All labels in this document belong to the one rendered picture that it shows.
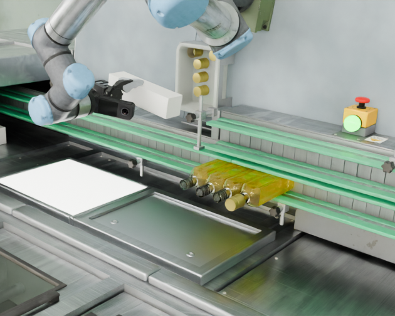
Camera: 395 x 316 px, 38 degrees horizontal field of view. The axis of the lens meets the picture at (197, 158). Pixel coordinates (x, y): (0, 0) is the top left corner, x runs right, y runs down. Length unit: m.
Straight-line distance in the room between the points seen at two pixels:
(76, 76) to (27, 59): 0.94
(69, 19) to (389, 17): 0.83
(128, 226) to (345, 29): 0.82
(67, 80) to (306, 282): 0.77
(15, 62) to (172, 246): 1.07
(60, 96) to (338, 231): 0.84
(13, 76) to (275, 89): 1.01
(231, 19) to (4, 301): 0.87
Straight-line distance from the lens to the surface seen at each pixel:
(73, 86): 1.39
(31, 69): 2.34
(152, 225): 1.65
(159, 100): 1.62
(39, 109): 1.47
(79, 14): 1.37
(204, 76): 1.92
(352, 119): 1.60
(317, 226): 1.70
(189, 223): 1.67
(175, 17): 1.18
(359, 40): 1.67
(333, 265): 1.59
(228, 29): 1.50
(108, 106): 1.57
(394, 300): 1.49
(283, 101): 1.81
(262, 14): 1.76
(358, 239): 1.65
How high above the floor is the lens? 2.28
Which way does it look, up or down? 48 degrees down
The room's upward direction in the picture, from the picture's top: 110 degrees counter-clockwise
